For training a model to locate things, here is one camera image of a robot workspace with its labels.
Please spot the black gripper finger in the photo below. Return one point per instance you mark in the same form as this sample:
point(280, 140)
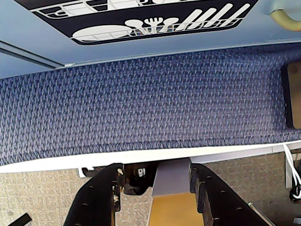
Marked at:
point(216, 197)
point(98, 195)

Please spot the black clamp under table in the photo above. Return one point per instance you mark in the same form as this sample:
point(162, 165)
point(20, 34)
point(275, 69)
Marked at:
point(136, 183)

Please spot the black strip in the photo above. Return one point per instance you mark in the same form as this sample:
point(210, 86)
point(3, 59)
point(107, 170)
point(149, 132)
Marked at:
point(22, 220)

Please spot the blue woven mat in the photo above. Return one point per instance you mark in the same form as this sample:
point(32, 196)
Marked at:
point(145, 101)

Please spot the wooden board with black rim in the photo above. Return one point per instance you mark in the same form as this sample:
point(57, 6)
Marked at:
point(295, 94)

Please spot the blue toy kitchen cabinet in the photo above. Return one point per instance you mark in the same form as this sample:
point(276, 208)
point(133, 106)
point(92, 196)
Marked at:
point(28, 33)

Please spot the black dishwasher print panel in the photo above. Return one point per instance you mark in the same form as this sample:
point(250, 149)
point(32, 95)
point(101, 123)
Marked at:
point(113, 18)

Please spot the gray and yellow table post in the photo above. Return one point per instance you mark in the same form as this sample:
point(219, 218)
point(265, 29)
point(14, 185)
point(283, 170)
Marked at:
point(171, 188)

